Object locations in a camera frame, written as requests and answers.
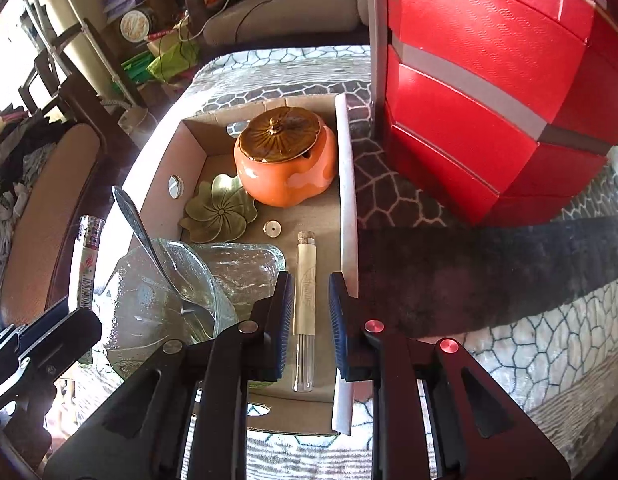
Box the glass tube with cork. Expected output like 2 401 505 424
293 231 317 392

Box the brass flower-shaped dish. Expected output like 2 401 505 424
179 174 258 244

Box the metal spoon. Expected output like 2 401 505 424
112 185 215 337

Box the green glass leaf bowl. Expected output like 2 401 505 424
94 238 286 379

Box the small round metal disc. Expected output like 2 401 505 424
262 219 282 238

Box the cardboard box tray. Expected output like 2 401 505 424
98 94 358 436

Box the orange ceramic pot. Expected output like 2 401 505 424
234 106 337 208

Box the patterned fleece blanket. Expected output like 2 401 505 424
43 44 618 480

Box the wooden chair with cushion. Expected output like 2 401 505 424
0 75 139 325

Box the red octagonal gift box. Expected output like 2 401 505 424
369 0 618 226

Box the green plastic bag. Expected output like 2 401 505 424
146 41 199 82

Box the brown sofa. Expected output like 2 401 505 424
187 0 369 51

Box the round cookie tin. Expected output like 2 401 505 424
119 8 155 44

